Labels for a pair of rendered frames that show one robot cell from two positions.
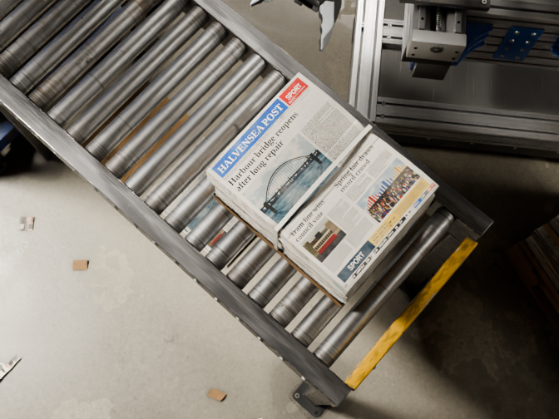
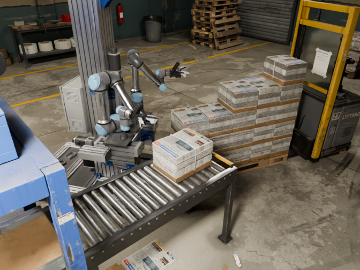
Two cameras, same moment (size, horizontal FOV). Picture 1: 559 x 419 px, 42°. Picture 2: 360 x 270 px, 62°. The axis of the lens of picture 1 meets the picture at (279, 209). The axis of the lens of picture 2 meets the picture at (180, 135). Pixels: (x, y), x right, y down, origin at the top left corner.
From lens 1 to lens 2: 189 cm
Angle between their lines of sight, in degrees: 59
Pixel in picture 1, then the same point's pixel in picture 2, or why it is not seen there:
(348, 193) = (187, 138)
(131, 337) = not seen: outside the picture
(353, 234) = (198, 139)
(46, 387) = not seen: outside the picture
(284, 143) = (171, 145)
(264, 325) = (215, 178)
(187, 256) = (193, 191)
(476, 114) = not seen: hidden behind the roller
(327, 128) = (169, 140)
